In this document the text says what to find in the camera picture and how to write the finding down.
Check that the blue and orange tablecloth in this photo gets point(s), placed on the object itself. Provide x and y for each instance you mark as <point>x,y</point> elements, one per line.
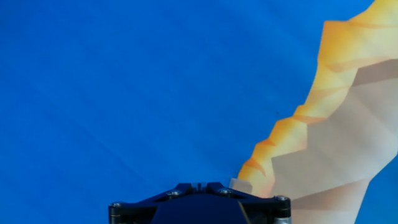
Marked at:
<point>93,93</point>

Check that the small beige block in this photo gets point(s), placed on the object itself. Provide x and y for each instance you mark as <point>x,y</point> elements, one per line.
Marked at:
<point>241,185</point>

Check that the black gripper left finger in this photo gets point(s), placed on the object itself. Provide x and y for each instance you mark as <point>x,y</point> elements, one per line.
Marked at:
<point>133,213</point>

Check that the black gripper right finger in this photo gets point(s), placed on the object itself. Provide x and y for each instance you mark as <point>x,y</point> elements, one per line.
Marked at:
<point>267,211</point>

